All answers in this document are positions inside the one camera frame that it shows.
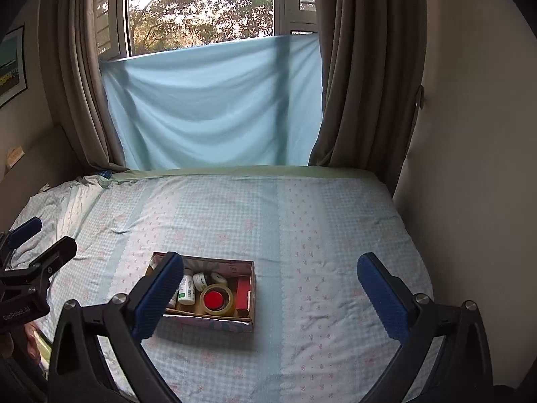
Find framed wall picture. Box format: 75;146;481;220
0;26;27;107

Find open cardboard box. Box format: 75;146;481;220
164;256;256;333

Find small beige box on headboard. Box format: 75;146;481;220
5;146;25;169

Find red cosmetic box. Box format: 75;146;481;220
235;277;251;317

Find white pill bottle green label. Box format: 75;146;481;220
178;272;196;306

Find white earbuds case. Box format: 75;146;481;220
210;272;228;286

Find light blue hanging cloth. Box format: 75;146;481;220
100;34;322;171

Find yellow tape roll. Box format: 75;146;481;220
199;284;235;317

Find right brown curtain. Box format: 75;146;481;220
309;0;427;192

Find black lid cream jar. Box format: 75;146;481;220
192;272;210;292

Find left brown curtain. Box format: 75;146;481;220
38;0;126;171

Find patterned bed sheet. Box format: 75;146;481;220
7;165;435;403

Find brown curtain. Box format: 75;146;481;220
38;0;126;171
309;0;427;192

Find white lid jar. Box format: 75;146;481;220
167;291;178;309

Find person's left hand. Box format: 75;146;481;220
0;322;41;365

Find beige headboard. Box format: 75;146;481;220
0;126;86;232

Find window with frame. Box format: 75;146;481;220
95;0;318;61

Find red lid silver jar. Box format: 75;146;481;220
203;289;226;310

